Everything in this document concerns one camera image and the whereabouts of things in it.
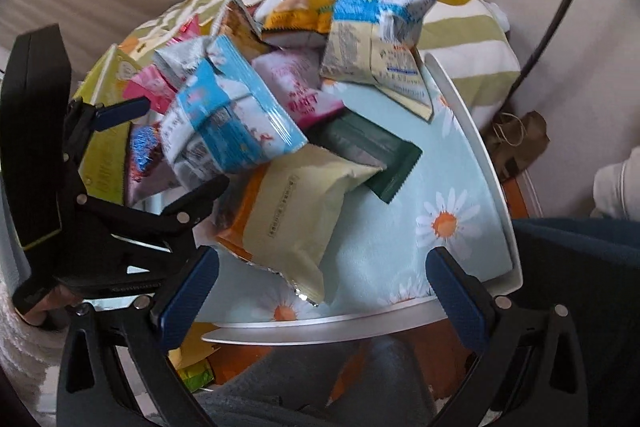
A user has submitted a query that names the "blue white snack packet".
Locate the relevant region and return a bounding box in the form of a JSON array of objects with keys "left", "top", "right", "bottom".
[{"left": 160, "top": 34, "right": 309, "bottom": 194}]

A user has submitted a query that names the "person's left hand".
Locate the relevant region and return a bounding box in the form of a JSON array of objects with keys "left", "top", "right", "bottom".
[{"left": 19, "top": 284, "right": 86, "bottom": 328}]

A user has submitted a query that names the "red blue foil snack packet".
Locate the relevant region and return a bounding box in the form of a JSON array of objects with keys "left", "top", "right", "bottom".
[{"left": 122, "top": 123, "right": 176, "bottom": 208}]

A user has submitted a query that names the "silver grey snack packet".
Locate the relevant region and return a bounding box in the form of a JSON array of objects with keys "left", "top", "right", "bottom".
[{"left": 152, "top": 36, "right": 216, "bottom": 90}]

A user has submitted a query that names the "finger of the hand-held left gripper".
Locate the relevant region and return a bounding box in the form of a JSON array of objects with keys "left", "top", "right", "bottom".
[
  {"left": 65, "top": 96, "right": 150, "bottom": 158},
  {"left": 79, "top": 176, "right": 231, "bottom": 282}
]

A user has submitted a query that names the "yellow green packet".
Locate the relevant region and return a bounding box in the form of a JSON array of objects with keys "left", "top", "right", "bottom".
[{"left": 170, "top": 334, "right": 216, "bottom": 393}]

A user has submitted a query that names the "pink white snack packet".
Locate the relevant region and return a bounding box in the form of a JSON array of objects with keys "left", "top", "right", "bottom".
[{"left": 250, "top": 47, "right": 347, "bottom": 128}]

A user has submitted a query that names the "orange brown snack packet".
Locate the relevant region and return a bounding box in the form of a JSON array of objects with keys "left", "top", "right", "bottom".
[{"left": 215, "top": 0, "right": 263, "bottom": 52}]

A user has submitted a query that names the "white sweatshirt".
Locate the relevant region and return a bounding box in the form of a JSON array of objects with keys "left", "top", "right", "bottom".
[{"left": 592, "top": 159, "right": 640, "bottom": 220}]

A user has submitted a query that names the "blue cream snack packet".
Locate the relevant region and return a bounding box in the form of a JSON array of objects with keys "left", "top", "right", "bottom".
[{"left": 319, "top": 0, "right": 452, "bottom": 124}]

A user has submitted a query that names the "green striped floral blanket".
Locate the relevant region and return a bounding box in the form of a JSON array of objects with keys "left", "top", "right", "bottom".
[{"left": 120, "top": 0, "right": 521, "bottom": 128}]

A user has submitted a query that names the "brown paper bag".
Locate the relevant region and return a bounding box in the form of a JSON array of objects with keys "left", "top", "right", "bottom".
[{"left": 487, "top": 109, "right": 551, "bottom": 180}]

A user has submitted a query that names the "dark green snack packet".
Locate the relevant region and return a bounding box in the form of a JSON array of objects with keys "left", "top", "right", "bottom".
[{"left": 307, "top": 111, "right": 423, "bottom": 205}]

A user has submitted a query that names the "white round table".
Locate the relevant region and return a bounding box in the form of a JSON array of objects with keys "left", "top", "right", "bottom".
[{"left": 200, "top": 52, "right": 523, "bottom": 345}]

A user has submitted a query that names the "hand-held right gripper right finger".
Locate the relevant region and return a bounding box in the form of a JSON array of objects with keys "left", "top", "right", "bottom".
[{"left": 425, "top": 246, "right": 590, "bottom": 427}]

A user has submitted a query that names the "yellow-green storage box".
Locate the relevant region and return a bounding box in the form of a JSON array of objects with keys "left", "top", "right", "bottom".
[{"left": 72, "top": 44, "right": 146, "bottom": 208}]

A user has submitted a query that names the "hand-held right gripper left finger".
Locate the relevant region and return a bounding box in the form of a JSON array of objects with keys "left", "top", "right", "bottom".
[{"left": 56, "top": 246, "right": 222, "bottom": 427}]

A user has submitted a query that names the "yellow snack packet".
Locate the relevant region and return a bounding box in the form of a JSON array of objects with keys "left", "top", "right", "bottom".
[{"left": 259, "top": 0, "right": 337, "bottom": 50}]

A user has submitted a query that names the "person's left forearm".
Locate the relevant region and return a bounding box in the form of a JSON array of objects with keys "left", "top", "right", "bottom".
[{"left": 0, "top": 292, "right": 71, "bottom": 378}]

